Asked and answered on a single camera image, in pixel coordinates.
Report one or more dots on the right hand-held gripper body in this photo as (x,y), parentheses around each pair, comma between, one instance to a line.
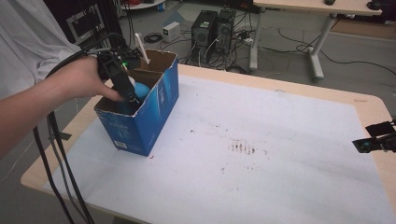
(388,141)

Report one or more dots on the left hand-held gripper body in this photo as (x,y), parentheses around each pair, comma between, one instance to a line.
(112,63)

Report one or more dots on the blue bottle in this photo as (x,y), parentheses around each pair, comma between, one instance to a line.
(142,90)

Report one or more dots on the blue cardboard box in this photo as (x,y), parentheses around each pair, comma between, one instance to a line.
(146,124)

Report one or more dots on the person's left hand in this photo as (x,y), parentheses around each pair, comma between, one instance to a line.
(77,79)

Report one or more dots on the white plastic stick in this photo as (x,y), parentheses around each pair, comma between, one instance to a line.
(141,48)

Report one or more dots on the black metal rack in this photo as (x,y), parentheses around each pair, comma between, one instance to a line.
(90,21)

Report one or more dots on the small white box device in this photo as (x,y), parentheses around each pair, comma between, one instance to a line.
(171,31)

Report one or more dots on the person's white shirt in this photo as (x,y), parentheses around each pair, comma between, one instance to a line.
(28,40)

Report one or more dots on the black computer tower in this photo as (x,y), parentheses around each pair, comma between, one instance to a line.
(203,29)
(226,31)

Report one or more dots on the wooden table with white legs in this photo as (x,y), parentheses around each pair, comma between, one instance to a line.
(314,6)

